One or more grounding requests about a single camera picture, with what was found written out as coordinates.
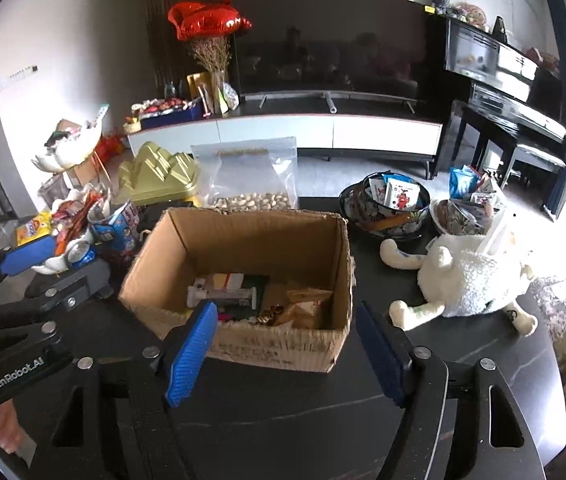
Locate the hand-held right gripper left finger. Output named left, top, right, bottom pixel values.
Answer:
left=33, top=301, right=220, bottom=480

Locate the tan snack packet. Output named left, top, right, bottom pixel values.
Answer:
left=283, top=287, right=334, bottom=331

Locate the yellow snack packet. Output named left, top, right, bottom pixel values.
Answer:
left=17, top=212, right=56, bottom=246

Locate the red heart foil balloon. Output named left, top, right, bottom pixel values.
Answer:
left=168, top=2, right=254, bottom=41

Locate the white tube in box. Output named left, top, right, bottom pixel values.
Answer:
left=187, top=272, right=256, bottom=311

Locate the piano bench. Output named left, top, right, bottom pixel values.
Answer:
left=500, top=140, right=566, bottom=206

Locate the black upright piano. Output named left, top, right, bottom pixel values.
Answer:
left=445, top=15, right=566, bottom=161

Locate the dried flower bouquet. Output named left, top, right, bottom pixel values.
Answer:
left=190, top=37, right=234, bottom=113

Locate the black television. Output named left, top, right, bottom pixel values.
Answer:
left=230, top=0, right=446, bottom=103

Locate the cardboard box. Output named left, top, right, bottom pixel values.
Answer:
left=119, top=207, right=354, bottom=373

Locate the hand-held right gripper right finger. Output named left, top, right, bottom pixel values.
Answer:
left=357, top=301, right=548, bottom=480

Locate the white plush sheep toy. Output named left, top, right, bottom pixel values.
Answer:
left=380, top=232, right=538, bottom=336

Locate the clear plastic container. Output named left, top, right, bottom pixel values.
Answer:
left=38, top=175, right=71, bottom=206

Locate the blue snack cup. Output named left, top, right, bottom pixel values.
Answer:
left=88, top=200, right=141, bottom=261

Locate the blue tray of snacks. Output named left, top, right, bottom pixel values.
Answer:
left=140, top=97, right=204, bottom=128

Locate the white shell bowl of snacks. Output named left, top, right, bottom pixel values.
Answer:
left=30, top=187, right=114, bottom=275

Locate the patterned bowl of packets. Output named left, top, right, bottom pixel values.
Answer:
left=430, top=197, right=506, bottom=236

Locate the patterned bowl of snacks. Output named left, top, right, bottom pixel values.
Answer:
left=339, top=172, right=432, bottom=240

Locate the blue soda can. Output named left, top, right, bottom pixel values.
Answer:
left=65, top=240, right=96, bottom=268

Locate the black metronome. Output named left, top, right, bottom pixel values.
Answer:
left=492, top=16, right=511, bottom=46

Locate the clear zip bag of nuts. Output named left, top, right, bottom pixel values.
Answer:
left=191, top=137, right=300, bottom=211

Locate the teddy bear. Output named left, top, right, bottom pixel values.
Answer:
left=458, top=2, right=488, bottom=26

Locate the person's left hand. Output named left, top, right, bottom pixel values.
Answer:
left=0, top=402, right=24, bottom=453

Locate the gold mountain-shaped tin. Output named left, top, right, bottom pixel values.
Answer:
left=117, top=141, right=201, bottom=206

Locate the white television cabinet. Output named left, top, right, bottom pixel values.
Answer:
left=128, top=100, right=446, bottom=171

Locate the blue snack packet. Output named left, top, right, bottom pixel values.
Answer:
left=450, top=165, right=481, bottom=198

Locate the green snack packet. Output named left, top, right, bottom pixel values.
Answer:
left=243, top=274, right=271, bottom=321

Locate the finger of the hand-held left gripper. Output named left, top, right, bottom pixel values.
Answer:
left=0, top=260, right=114, bottom=348
left=0, top=237, right=58, bottom=306

